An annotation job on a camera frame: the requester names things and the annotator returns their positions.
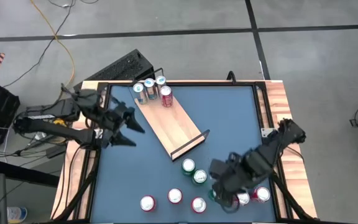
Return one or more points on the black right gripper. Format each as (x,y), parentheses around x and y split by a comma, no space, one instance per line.
(247,171)

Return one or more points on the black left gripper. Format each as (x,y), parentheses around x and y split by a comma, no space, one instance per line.
(113,119)

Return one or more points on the green Sprite can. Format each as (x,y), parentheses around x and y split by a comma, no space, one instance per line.
(189,165)
(199,176)
(211,194)

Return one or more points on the blue silver Red Bull can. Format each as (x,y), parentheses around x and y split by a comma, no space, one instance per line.
(138,88)
(149,83)
(161,80)

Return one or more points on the red Fanta strawberry can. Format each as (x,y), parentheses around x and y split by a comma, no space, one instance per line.
(243,198)
(262,194)
(199,204)
(148,203)
(175,195)
(166,91)

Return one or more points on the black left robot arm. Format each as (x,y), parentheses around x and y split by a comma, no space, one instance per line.
(57,132)

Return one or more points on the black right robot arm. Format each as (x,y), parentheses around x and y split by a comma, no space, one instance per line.
(287,133)

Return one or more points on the grey metal mounting plate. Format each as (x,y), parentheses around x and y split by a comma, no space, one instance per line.
(267,132)

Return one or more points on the black floor bar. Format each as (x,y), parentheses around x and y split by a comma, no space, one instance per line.
(26,174)

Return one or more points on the black plastic crate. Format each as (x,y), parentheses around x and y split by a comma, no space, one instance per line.
(2,112)

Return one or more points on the white labelled bottle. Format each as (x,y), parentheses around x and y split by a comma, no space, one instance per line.
(15,214)

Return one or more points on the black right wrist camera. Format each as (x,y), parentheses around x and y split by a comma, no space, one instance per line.
(217,168)

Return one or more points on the wooden shelf with black frame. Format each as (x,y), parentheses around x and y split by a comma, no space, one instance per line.
(172,127)

